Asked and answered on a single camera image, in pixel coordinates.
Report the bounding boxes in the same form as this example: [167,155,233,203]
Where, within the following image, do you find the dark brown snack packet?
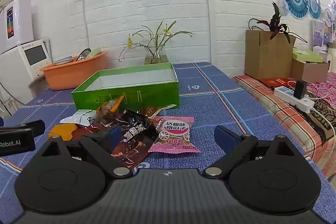
[110,108,159,169]

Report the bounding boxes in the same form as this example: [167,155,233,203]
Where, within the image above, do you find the tall white water purifier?
[0,0,35,54]

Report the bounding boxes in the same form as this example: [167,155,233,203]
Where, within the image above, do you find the orange plaid cloth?
[233,75,336,175]

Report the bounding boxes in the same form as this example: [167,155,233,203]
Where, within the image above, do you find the white snack packet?
[59,109,98,126]

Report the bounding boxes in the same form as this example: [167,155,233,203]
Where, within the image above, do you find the amber translucent snack packet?
[139,104,177,118]

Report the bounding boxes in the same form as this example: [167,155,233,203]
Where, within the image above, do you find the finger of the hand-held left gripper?
[0,120,46,136]

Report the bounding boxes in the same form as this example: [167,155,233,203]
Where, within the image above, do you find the yellow flowering plant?
[119,20,195,62]

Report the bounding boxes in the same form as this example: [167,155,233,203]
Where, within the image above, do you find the white cable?
[309,97,336,142]

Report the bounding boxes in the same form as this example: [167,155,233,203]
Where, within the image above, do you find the small cardboard box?
[290,58,330,84]

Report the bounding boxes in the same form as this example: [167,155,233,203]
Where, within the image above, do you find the pink snack packet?
[148,116,201,154]

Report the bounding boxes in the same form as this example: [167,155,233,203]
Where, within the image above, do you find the green cardboard box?
[72,62,180,111]

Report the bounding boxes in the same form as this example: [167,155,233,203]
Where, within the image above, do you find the dishes in basin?
[76,48,92,62]

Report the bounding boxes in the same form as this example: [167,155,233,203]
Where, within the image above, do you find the standing picture card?
[312,20,326,49]

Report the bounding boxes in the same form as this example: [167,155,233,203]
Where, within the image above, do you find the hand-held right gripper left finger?
[35,125,134,179]

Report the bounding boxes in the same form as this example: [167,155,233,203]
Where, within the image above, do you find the yellow snack packet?
[47,123,79,141]

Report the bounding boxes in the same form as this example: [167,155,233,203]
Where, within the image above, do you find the brown paper bag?
[245,29,297,80]

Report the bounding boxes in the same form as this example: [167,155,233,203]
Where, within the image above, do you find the purple leafy plant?
[248,1,308,43]

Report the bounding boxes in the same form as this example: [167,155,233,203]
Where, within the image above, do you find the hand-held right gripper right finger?
[202,125,302,179]

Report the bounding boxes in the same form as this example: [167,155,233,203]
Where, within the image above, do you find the light green flat box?
[292,49,324,64]

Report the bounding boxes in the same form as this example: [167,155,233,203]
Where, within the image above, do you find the orange plastic basin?
[40,51,109,90]

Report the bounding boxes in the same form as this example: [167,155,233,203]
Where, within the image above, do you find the large red snack packet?
[71,121,116,141]

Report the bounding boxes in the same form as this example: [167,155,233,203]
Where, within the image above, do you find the orange brown snack packet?
[96,95,125,122]

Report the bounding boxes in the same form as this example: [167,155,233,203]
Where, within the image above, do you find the red booklet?
[259,77,297,88]

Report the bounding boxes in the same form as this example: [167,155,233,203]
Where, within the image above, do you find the white appliance with screen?
[0,39,53,107]

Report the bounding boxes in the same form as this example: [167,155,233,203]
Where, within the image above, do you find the black power adapter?
[293,80,308,101]

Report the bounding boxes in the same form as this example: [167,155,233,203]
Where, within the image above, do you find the white power strip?
[273,86,316,113]

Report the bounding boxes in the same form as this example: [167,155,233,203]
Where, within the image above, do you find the glass vase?
[144,46,169,65]

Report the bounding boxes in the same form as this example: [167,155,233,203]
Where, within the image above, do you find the small blue paper fan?
[306,0,322,20]

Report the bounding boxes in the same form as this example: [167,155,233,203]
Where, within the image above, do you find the pink patterned cloth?
[306,74,336,109]

